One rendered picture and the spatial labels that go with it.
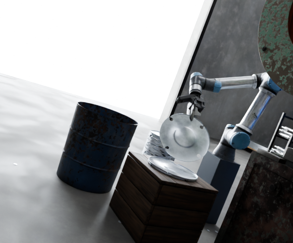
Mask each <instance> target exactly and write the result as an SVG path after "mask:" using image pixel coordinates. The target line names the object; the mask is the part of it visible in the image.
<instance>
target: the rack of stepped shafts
mask: <svg viewBox="0 0 293 243"><path fill-rule="evenodd" d="M284 118H287V119H290V120H293V118H291V117H288V116H286V113H284V112H283V114H282V116H281V118H280V121H279V123H278V126H277V128H276V130H275V132H274V134H273V137H272V139H271V141H270V144H269V146H268V149H267V151H268V152H272V151H270V150H271V148H272V146H273V143H274V141H275V139H276V137H279V138H282V139H285V140H287V141H288V143H287V146H286V148H283V147H280V146H275V147H276V148H277V149H274V148H272V150H273V151H274V153H277V154H280V155H284V153H285V151H286V149H287V147H290V146H291V143H292V144H293V134H290V133H288V132H286V131H287V130H289V131H292V132H293V129H292V128H289V127H287V126H285V127H284V126H282V128H283V129H280V127H281V124H282V122H283V120H284ZM279 131H281V132H279ZM278 151H279V152H281V153H279V152H278Z"/></svg>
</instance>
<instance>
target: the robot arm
mask: <svg viewBox="0 0 293 243"><path fill-rule="evenodd" d="M250 87H253V88H254V89H259V90H260V91H259V93H258V95H257V96H256V98H255V100H254V101H253V103H252V104H251V106H250V108H249V109H248V111H247V113H246V114H245V116H244V117H243V119H242V121H241V122H240V124H236V126H234V125H231V124H228V125H227V126H226V128H225V131H224V133H223V136H222V138H221V141H220V143H219V145H218V146H217V147H216V148H215V150H214V151H213V154H214V155H215V156H217V157H219V158H222V159H224V160H227V161H230V162H234V159H235V150H236V149H239V150H241V149H245V148H247V147H248V146H249V144H250V137H251V136H252V134H253V133H252V129H253V128H254V126H255V125H256V123H257V121H258V120H259V118H260V116H261V115H262V113H263V112H264V110H265V108H266V107H267V105H268V104H269V102H270V100H271V98H273V97H276V95H277V94H278V92H279V91H281V90H282V89H281V88H279V87H278V86H277V85H276V84H275V83H274V82H273V80H272V79H271V78H270V77H269V76H268V74H267V73H266V72H265V73H260V74H253V75H252V76H244V77H230V78H216V79H207V78H204V77H203V76H202V74H200V73H199V72H195V73H193V74H192V75H191V77H190V88H189V95H184V96H179V97H178V98H177V100H176V102H177V103H178V104H179V103H184V102H189V103H188V106H187V114H188V115H190V118H191V120H193V118H194V117H195V118H197V119H198V117H197V116H201V114H200V113H201V112H202V110H203V109H204V108H205V101H204V95H203V94H202V90H205V91H210V92H214V93H218V92H220V90H221V89H235V88H250Z"/></svg>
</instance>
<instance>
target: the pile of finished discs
mask: <svg viewBox="0 0 293 243"><path fill-rule="evenodd" d="M148 163H149V164H150V165H151V166H152V167H153V168H155V169H157V170H158V171H160V172H162V173H164V174H166V175H168V176H171V177H174V178H177V179H180V180H183V181H185V180H186V181H188V182H195V181H197V179H198V176H197V175H196V174H195V173H194V172H192V171H191V170H189V169H188V168H186V167H184V166H182V165H180V164H175V163H174V162H173V161H170V160H167V159H163V158H159V157H150V158H149V159H148Z"/></svg>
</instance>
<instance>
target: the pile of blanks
mask: <svg viewBox="0 0 293 243"><path fill-rule="evenodd" d="M166 149H169V147H168V146H166V147H165V148H163V146H162V144H161V141H160V137H158V136H156V135H154V134H152V133H151V132H150V133H149V134H148V137H147V140H146V143H145V146H144V149H143V151H142V154H145V155H149V156H153V157H159V158H163V159H167V160H170V161H174V160H175V158H173V157H172V156H171V155H169V154H168V153H167V152H166Z"/></svg>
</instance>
